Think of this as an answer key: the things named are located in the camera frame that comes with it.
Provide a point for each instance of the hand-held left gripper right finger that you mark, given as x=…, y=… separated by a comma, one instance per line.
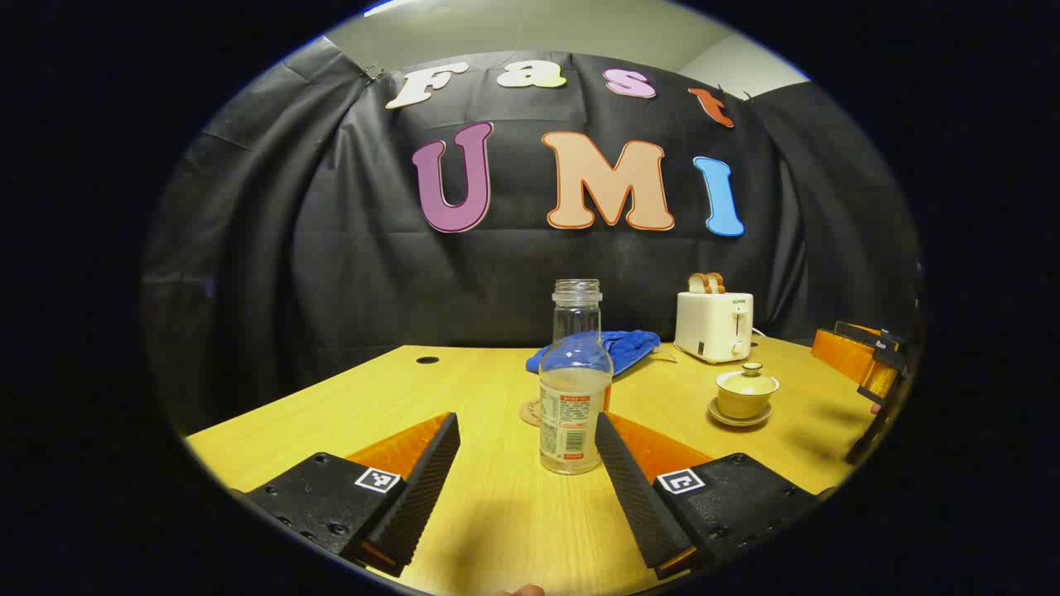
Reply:
x=638, y=497

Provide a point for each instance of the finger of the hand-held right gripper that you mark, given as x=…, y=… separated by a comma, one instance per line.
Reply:
x=884, y=377
x=845, y=352

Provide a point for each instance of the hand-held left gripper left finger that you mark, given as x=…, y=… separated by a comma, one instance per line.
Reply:
x=422, y=497

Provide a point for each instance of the beige teacup lid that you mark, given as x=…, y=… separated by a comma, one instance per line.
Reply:
x=748, y=381

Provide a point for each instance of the clear plastic water bottle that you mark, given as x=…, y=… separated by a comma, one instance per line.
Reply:
x=575, y=389

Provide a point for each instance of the round wooden coaster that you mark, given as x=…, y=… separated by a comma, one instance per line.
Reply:
x=530, y=412

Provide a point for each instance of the beige ceramic saucer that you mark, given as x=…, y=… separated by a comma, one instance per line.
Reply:
x=739, y=423

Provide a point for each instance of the white toaster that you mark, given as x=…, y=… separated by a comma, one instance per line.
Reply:
x=712, y=327

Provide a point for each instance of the toast slice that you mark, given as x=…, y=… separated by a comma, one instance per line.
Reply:
x=698, y=284
x=717, y=283

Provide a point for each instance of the blue towel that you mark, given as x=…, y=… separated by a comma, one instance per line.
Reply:
x=633, y=346

